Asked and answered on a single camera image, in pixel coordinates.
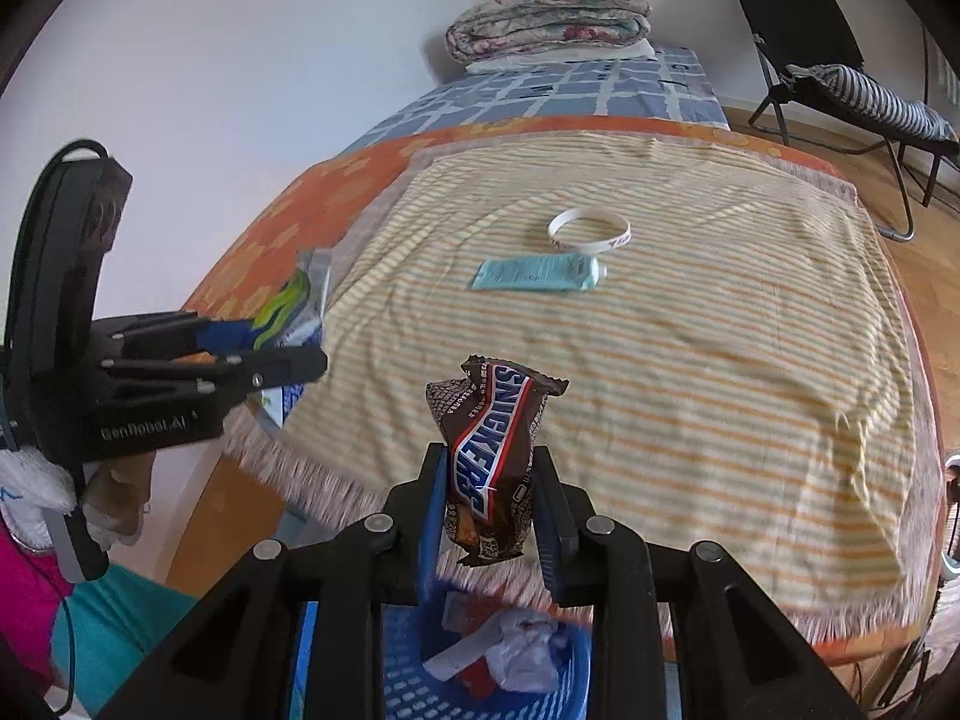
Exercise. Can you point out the white gloved left hand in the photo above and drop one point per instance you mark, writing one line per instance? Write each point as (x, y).
(114, 502)

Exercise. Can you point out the striped yellow towel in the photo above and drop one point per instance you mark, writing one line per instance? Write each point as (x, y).
(615, 359)

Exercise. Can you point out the black folding chair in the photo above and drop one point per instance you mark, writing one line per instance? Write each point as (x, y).
(815, 32)

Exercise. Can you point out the brown snickers wrapper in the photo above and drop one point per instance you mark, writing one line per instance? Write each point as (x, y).
(489, 419)

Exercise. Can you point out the white blue green snack packet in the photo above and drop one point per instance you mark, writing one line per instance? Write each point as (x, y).
(295, 315)

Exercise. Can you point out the blue plastic trash basket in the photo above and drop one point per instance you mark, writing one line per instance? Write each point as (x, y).
(412, 634)

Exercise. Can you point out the light blue cream tube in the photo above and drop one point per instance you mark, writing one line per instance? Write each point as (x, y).
(559, 272)

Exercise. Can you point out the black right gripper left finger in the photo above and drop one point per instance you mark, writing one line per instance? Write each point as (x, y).
(417, 509)

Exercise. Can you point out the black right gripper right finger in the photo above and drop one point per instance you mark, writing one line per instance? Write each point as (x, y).
(567, 556)

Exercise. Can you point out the white paper bag wrapper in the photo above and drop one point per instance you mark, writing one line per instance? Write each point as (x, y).
(446, 664)

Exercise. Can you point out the pink sleeve left forearm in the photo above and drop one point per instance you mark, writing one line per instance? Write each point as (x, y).
(29, 600)

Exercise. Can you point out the blue checked bed sheet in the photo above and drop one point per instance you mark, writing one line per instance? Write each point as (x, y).
(669, 85)

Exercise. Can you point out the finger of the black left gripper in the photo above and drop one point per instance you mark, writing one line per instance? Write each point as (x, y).
(205, 389)
(172, 335)

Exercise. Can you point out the folded floral quilt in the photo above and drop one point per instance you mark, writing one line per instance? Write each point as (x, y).
(498, 28)

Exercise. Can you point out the white plastic bag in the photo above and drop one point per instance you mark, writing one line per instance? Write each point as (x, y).
(523, 651)

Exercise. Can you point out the striped cloth on chair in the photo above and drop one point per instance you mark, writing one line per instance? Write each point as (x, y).
(860, 94)

